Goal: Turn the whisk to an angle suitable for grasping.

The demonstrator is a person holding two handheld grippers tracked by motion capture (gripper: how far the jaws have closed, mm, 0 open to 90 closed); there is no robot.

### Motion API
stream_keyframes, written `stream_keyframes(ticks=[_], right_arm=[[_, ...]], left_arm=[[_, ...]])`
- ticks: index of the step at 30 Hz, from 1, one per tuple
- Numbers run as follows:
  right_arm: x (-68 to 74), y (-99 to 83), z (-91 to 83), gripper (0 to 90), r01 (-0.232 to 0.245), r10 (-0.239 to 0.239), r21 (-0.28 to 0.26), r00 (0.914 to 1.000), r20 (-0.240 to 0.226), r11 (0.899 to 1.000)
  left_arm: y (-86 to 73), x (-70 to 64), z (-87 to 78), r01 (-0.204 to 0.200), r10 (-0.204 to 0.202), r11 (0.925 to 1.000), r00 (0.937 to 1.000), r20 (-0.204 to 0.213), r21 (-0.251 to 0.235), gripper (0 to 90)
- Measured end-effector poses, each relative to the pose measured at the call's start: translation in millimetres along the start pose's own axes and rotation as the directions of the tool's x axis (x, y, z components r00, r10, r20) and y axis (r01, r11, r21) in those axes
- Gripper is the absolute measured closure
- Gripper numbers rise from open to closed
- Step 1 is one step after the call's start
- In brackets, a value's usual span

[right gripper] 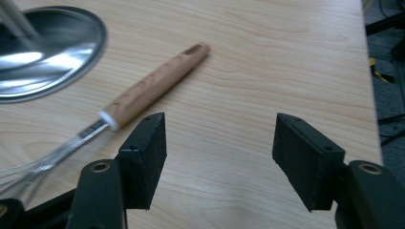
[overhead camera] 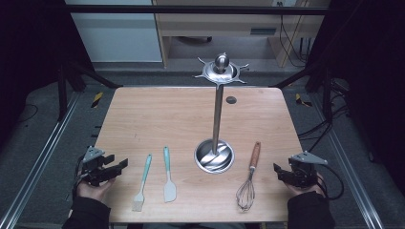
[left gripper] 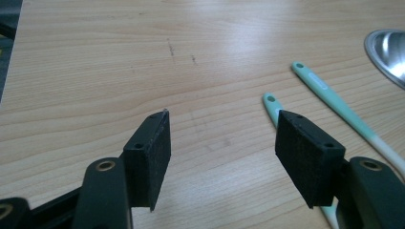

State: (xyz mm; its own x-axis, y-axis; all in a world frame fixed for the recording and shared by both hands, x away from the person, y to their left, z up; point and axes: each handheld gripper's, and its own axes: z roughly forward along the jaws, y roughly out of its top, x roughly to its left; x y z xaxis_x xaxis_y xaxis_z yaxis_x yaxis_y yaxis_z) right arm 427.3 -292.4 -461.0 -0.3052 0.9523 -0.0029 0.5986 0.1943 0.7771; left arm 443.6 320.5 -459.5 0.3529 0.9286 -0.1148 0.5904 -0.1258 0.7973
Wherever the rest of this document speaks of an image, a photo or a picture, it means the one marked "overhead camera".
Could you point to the black frame leg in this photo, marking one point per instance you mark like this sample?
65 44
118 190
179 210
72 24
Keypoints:
62 95
326 95

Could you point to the black horizontal frame bar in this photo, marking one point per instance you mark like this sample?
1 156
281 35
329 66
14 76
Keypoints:
191 10

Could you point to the aluminium floor rail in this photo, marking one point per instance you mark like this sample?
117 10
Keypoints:
350 171
38 162

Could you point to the wooden desk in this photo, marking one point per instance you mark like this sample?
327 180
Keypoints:
223 24

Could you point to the person's left hand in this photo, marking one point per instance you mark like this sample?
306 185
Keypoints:
95 191

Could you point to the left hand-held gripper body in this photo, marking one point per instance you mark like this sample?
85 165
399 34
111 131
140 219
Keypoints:
93 167

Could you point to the steel utensil rack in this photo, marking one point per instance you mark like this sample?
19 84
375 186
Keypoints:
217 120

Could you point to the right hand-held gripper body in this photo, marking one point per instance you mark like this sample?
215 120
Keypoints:
302 171

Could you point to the white cabinet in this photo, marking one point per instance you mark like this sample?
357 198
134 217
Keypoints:
117 35

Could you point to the person's right hand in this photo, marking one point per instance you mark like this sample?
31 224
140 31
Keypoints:
302 191

